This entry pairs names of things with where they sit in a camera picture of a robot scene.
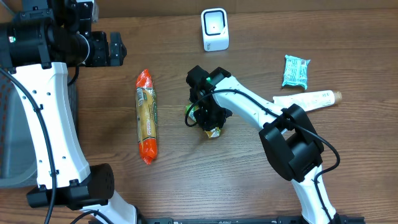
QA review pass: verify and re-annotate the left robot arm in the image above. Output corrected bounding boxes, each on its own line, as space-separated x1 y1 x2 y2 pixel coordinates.
1 0 139 223

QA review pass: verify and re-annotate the white gold-capped cream tube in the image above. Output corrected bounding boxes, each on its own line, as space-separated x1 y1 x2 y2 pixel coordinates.
273 90 343 111

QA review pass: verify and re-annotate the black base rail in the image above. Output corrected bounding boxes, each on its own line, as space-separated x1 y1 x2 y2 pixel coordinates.
136 216 366 224

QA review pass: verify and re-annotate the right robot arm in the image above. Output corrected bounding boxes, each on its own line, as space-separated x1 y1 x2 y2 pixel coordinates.
186 65 340 223

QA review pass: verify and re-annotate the orange pasta package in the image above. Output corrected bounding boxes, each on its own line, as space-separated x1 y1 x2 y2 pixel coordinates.
136 69 158 165

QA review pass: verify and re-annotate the green snack packet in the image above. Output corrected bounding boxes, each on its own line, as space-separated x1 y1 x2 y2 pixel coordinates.
184 103 221 139

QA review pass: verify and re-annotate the white barcode scanner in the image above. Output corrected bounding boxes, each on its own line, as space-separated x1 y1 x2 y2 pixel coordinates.
201 7 229 52

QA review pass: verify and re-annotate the teal snack packet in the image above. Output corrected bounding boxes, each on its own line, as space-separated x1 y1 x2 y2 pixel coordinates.
282 55 310 90

